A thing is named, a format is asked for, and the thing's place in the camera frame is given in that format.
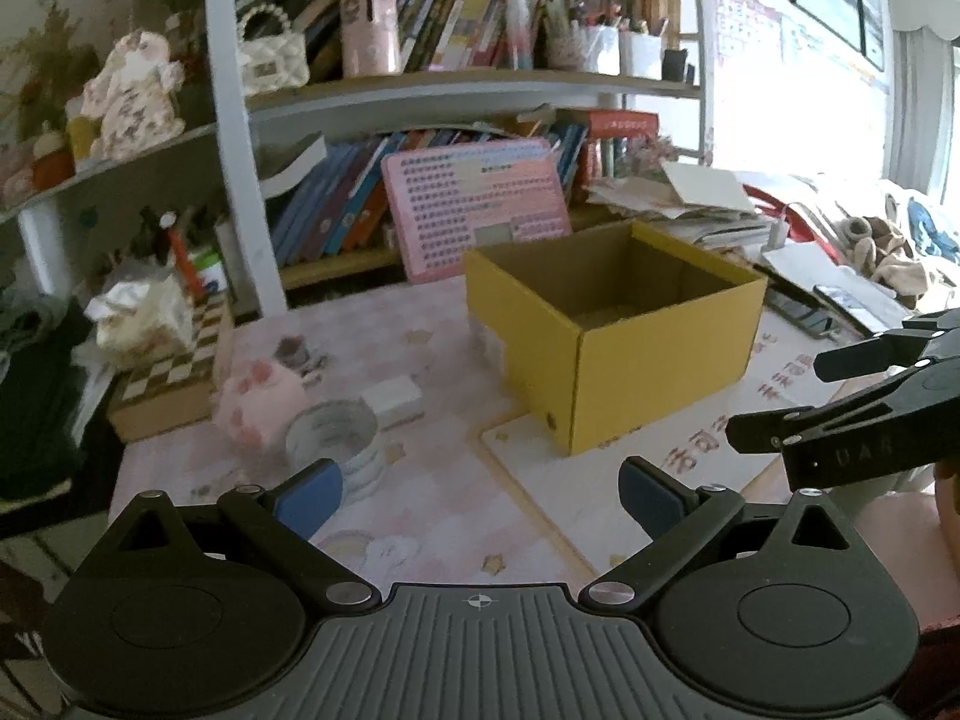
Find clear packing tape roll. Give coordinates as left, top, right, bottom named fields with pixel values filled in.
left=285, top=400, right=387, bottom=505

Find pink paw plush toy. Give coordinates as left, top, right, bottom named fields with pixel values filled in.
left=213, top=359, right=311, bottom=454

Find white square adapter block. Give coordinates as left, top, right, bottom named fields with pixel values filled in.
left=361, top=376, right=423, bottom=429

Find wooden chess board box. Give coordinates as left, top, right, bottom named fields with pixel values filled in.
left=107, top=293, right=235, bottom=444

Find yellow cardboard box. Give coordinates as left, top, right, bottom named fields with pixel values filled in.
left=464, top=221, right=766, bottom=455

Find pile of dark clothes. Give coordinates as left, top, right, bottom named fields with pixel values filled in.
left=2, top=288, right=122, bottom=539

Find tissue pack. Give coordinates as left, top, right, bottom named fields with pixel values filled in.
left=85, top=275, right=194, bottom=371

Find orange glue bottle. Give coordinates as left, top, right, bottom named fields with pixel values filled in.
left=160, top=211, right=205, bottom=304

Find stack of papers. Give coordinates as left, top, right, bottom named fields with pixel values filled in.
left=587, top=163, right=775, bottom=249

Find row of books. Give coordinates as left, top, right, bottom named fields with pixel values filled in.
left=268, top=128, right=459, bottom=268

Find pink perforated board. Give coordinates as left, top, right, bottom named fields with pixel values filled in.
left=382, top=138, right=571, bottom=283

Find white bookshelf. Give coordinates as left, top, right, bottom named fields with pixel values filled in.
left=14, top=0, right=711, bottom=316

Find floral plush doll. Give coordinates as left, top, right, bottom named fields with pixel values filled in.
left=82, top=29, right=185, bottom=163

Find cream quilted handbag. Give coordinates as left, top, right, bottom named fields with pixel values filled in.
left=238, top=2, right=311, bottom=98

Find white pen cups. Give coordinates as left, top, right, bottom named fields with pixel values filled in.
left=583, top=26, right=664, bottom=80

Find pink cylinder container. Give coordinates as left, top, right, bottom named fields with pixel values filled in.
left=340, top=0, right=402, bottom=78

